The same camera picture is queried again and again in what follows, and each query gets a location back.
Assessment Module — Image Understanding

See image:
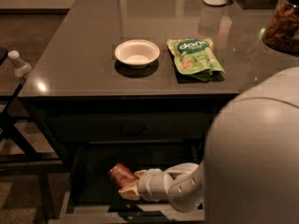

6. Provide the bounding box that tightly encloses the open middle drawer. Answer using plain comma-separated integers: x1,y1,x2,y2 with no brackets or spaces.
48,143,205,224

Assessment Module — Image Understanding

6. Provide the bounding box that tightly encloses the white paper bowl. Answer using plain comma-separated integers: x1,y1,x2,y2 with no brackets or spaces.
114,39,160,68

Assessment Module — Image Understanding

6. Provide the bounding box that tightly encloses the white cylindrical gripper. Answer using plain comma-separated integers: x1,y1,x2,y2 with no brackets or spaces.
119,169,173,202

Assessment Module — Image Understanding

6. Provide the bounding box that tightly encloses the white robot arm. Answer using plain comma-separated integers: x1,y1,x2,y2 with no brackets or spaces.
119,67,299,224

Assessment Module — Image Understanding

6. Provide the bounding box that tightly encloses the green chip bag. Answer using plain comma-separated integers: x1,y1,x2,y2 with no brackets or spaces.
166,38,224,82

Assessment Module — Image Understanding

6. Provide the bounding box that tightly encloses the dark cabinet counter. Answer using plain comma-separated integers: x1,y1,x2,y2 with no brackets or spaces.
20,0,299,224

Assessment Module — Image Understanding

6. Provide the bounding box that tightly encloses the closed top drawer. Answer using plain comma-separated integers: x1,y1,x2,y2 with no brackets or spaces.
47,112,211,143

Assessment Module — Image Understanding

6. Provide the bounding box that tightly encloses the black folding table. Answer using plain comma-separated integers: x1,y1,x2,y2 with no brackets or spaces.
0,47,59,163

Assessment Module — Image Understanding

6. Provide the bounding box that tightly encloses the clear plastic water bottle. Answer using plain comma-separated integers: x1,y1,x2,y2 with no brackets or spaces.
7,50,33,84

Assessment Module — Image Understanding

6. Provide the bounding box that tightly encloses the red coke can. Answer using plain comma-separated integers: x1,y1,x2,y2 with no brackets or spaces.
108,163,138,188

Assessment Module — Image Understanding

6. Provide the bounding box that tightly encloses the glass jar of nuts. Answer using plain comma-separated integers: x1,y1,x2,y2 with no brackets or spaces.
263,0,299,53

